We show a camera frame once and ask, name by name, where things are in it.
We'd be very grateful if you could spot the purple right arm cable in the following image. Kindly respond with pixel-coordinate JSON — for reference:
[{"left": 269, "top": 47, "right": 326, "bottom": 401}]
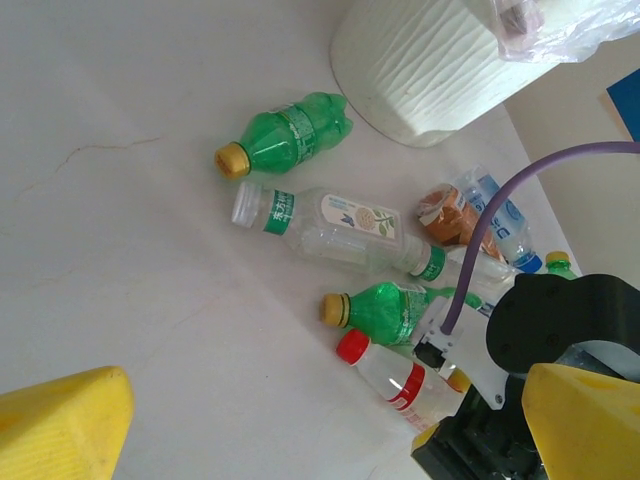
[{"left": 442, "top": 141, "right": 640, "bottom": 334}]

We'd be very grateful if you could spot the clear bottle red cap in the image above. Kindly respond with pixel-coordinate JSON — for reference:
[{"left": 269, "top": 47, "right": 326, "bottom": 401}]
[{"left": 335, "top": 328, "right": 471, "bottom": 436}]

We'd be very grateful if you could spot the clear bottle flower label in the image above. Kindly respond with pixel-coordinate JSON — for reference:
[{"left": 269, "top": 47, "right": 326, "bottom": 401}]
[{"left": 229, "top": 180, "right": 409, "bottom": 276}]

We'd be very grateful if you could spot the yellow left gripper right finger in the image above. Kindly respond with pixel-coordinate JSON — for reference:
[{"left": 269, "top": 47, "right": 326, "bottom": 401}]
[{"left": 522, "top": 363, "right": 640, "bottom": 480}]

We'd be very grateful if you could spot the clear plastic bin liner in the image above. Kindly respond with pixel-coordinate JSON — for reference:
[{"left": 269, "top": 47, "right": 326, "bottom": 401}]
[{"left": 459, "top": 0, "right": 640, "bottom": 64}]

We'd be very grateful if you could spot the green soda bottle yellow cap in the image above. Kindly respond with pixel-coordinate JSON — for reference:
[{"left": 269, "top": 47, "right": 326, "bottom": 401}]
[
  {"left": 319, "top": 280, "right": 481, "bottom": 349},
  {"left": 543, "top": 251, "right": 581, "bottom": 281},
  {"left": 213, "top": 92, "right": 355, "bottom": 181}
]

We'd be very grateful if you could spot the brown-label plastic bottle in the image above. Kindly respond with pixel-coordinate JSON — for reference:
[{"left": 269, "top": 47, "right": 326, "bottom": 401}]
[{"left": 414, "top": 182, "right": 506, "bottom": 261}]

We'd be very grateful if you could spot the blue-white label bottle blue cap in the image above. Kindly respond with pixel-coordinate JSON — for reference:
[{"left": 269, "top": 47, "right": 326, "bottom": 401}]
[{"left": 452, "top": 167, "right": 544, "bottom": 274}]

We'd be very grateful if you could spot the white ribbed waste bin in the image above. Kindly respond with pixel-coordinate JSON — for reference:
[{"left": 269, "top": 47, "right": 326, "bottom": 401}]
[{"left": 329, "top": 0, "right": 640, "bottom": 149}]

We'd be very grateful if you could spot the clear bottle green neck label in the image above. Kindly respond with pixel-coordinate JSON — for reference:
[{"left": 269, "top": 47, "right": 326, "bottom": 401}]
[{"left": 394, "top": 234, "right": 521, "bottom": 301}]

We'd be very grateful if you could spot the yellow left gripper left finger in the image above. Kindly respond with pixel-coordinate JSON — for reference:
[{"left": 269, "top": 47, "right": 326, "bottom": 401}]
[{"left": 0, "top": 365, "right": 136, "bottom": 480}]

